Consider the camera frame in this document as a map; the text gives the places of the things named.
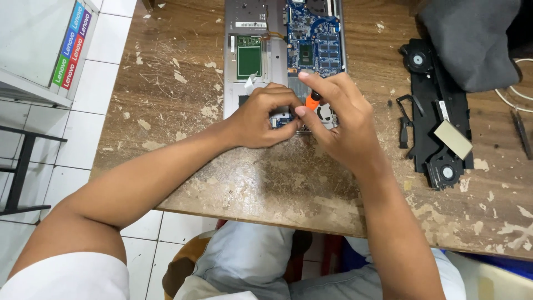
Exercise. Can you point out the person's left hand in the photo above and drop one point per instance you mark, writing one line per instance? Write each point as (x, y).
(250, 121)

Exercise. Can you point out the person's right hand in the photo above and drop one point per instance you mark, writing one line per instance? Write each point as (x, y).
(349, 125)

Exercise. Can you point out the orange black screwdriver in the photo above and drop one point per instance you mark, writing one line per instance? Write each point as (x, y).
(312, 102)

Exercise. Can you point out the green touchpad board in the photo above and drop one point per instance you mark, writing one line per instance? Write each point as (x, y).
(249, 60)

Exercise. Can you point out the open silver laptop chassis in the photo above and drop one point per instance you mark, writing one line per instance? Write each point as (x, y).
(275, 50)

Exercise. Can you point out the black dual fan assembly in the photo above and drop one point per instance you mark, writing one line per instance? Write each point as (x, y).
(424, 137)

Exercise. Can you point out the beige rectangular pad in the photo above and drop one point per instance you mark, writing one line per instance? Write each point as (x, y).
(453, 139)

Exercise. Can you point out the blue laptop motherboard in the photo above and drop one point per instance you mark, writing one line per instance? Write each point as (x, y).
(312, 25)

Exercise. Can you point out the red plastic stool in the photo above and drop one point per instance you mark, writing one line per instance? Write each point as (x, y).
(332, 252)

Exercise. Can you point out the person's light blue jeans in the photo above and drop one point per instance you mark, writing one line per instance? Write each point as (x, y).
(245, 258)

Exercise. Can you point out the dark grey cloth bag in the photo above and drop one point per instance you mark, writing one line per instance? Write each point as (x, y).
(470, 41)

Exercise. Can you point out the brown wooden stool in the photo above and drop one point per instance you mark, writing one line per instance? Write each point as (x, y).
(183, 262)

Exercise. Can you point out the black slim hand tool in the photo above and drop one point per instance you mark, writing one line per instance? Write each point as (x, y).
(521, 132)

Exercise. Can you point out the white box with coloured labels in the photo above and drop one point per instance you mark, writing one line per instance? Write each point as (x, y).
(37, 41)

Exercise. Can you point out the person's white shirt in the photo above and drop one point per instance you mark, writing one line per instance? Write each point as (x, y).
(70, 279)

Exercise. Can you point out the black metal frame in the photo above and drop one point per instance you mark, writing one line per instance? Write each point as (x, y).
(20, 171)

